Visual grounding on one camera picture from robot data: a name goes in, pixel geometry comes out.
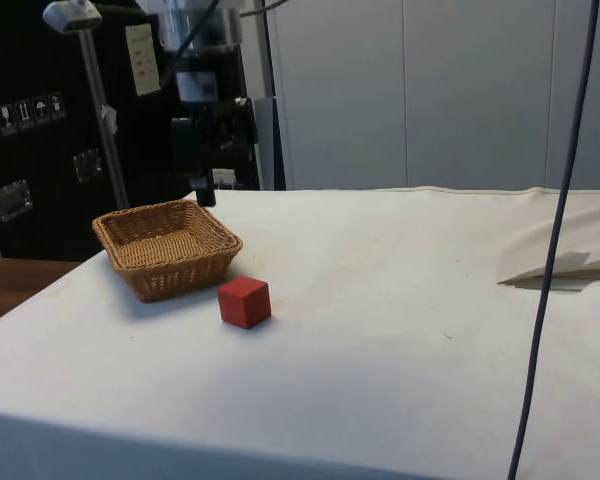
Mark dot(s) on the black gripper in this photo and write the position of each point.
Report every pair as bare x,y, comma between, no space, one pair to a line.
207,120

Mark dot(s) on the red cube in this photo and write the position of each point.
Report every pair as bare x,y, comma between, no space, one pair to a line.
242,302

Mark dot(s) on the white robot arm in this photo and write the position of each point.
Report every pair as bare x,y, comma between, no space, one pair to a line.
215,25

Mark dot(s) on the wicker basket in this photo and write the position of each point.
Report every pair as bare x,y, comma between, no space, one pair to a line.
165,245

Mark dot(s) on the silver stand pole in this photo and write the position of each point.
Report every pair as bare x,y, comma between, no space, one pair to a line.
102,125

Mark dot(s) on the black cabinet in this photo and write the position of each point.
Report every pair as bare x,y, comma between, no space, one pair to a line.
40,150

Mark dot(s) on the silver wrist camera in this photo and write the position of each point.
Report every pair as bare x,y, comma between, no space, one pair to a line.
196,86

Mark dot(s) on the grey camera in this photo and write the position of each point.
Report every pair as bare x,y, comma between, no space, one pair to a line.
72,16

